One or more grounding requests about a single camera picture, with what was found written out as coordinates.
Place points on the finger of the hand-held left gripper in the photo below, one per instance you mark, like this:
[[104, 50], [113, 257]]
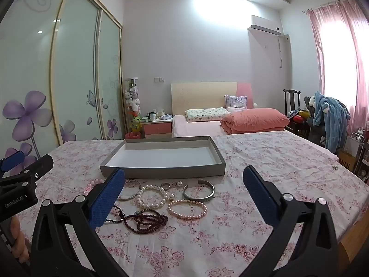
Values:
[[41, 164], [11, 161]]

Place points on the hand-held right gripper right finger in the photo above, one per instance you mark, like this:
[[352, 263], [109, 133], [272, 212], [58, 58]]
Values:
[[259, 199]]

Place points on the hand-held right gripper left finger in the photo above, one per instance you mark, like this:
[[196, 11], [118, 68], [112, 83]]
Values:
[[106, 199]]

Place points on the thin silver bangle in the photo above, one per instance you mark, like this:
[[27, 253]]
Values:
[[140, 187]]

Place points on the dark red bead strand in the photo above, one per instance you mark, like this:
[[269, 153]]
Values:
[[161, 219]]

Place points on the grey cardboard tray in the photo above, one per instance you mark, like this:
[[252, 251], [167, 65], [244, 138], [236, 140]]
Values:
[[161, 155]]

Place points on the person's left hand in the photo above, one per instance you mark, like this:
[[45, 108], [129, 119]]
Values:
[[18, 242]]

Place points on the pink floral cloth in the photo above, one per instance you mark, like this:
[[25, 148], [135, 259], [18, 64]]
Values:
[[201, 242]]

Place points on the pink nightstand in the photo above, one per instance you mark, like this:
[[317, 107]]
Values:
[[157, 128]]

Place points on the red toy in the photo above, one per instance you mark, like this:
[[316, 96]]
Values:
[[298, 119]]

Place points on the bed with pink sheet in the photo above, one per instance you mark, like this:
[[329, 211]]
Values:
[[199, 127]]

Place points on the white mug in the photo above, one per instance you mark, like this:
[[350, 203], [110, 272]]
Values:
[[152, 116]]

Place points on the plush toy tower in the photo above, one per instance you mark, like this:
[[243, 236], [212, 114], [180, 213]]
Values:
[[133, 104]]

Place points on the lilac pillow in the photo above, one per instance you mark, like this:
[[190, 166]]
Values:
[[236, 102]]

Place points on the cream patterned pillow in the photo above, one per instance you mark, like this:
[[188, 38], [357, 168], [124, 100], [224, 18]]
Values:
[[204, 114]]

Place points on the glass sliding door wardrobe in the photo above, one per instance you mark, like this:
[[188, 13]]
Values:
[[72, 63]]

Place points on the dark wooden chair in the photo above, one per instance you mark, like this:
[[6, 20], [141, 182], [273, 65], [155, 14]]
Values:
[[291, 98]]

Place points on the blue plush garment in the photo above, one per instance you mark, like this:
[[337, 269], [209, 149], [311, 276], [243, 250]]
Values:
[[331, 121]]

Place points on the white metal rack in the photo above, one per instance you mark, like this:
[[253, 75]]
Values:
[[360, 150]]

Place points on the cream and pink headboard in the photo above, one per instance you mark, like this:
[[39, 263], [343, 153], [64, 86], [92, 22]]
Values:
[[199, 95]]

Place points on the pink curtain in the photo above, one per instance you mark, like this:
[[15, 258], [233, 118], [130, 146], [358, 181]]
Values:
[[315, 49]]

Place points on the white air conditioner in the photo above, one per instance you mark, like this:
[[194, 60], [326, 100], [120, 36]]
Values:
[[263, 24]]

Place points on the white wall switch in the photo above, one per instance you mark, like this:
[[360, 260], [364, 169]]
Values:
[[159, 78]]

